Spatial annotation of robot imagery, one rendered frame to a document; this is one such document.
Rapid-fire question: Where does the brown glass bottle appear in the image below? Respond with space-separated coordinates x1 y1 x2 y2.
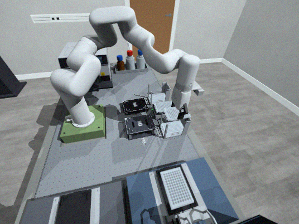
117 62 124 71

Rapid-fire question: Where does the white plastic bottle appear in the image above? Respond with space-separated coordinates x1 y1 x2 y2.
126 57 135 70

